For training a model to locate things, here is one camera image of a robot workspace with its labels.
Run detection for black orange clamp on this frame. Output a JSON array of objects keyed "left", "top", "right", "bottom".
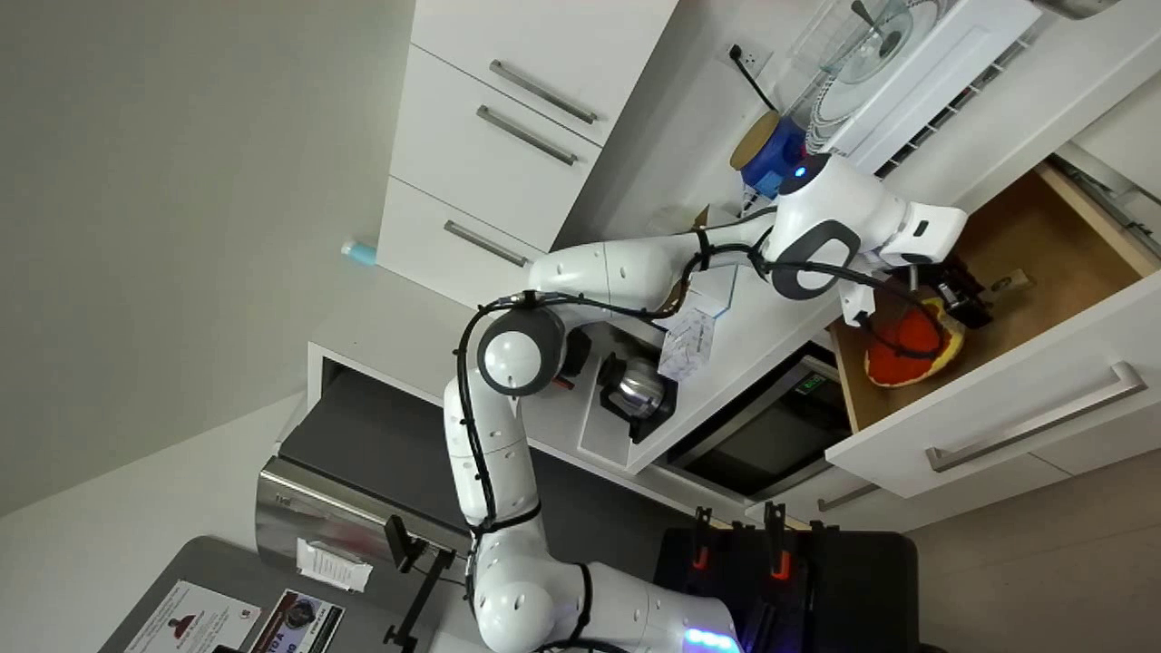
[
  {"left": 759, "top": 499, "right": 800, "bottom": 586},
  {"left": 682, "top": 504, "right": 718, "bottom": 580}
]

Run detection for metal drawer bar handle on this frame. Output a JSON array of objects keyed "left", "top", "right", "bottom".
[{"left": 921, "top": 359, "right": 1149, "bottom": 475}]

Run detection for dark printed sheet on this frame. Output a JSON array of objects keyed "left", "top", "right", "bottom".
[{"left": 238, "top": 586, "right": 349, "bottom": 653}]

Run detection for round steel coffee pot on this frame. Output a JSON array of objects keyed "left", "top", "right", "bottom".
[{"left": 600, "top": 352, "right": 676, "bottom": 429}]

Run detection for red table tennis paddle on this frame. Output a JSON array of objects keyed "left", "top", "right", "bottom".
[{"left": 861, "top": 263, "right": 1035, "bottom": 393}]

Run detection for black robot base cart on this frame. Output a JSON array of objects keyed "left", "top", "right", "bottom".
[{"left": 649, "top": 522, "right": 921, "bottom": 653}]

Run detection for open wooden drawer white front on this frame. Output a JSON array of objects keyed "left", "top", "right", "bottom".
[{"left": 825, "top": 161, "right": 1161, "bottom": 499}]

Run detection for white instruction sheet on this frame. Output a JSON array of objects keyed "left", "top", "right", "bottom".
[{"left": 124, "top": 577, "right": 265, "bottom": 653}]

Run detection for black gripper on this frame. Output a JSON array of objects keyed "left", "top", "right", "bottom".
[{"left": 901, "top": 254, "right": 1008, "bottom": 335}]

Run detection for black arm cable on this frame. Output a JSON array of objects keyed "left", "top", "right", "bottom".
[{"left": 451, "top": 220, "right": 904, "bottom": 535}]

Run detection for small cyan object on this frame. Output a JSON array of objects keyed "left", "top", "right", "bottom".
[{"left": 338, "top": 231, "right": 380, "bottom": 267}]

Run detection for gray side table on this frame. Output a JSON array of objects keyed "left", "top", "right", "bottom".
[{"left": 101, "top": 534, "right": 485, "bottom": 653}]

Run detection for metal lower door handle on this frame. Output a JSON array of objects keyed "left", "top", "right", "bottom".
[{"left": 811, "top": 477, "right": 885, "bottom": 514}]

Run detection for metal cabinet bar handle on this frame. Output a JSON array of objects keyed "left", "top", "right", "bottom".
[
  {"left": 485, "top": 54, "right": 602, "bottom": 128},
  {"left": 439, "top": 219, "right": 533, "bottom": 273},
  {"left": 471, "top": 101, "right": 583, "bottom": 169}
]

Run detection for white lower cabinet door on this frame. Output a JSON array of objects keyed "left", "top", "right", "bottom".
[{"left": 676, "top": 445, "right": 1161, "bottom": 535}]

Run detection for white cabinet drawers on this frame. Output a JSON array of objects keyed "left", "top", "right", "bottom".
[{"left": 388, "top": 43, "right": 605, "bottom": 250}]

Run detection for dark undercounter appliance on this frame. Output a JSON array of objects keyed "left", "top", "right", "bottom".
[{"left": 657, "top": 348, "right": 850, "bottom": 499}]

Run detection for black camera stand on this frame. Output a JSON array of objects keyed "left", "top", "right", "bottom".
[{"left": 380, "top": 510, "right": 461, "bottom": 653}]

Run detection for blue container cork lid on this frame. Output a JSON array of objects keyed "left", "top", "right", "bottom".
[{"left": 729, "top": 109, "right": 811, "bottom": 204}]

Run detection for white paper label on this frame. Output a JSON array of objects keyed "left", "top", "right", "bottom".
[{"left": 292, "top": 535, "right": 377, "bottom": 594}]

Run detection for black power plug cable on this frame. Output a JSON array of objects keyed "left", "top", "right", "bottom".
[{"left": 721, "top": 43, "right": 779, "bottom": 116}]

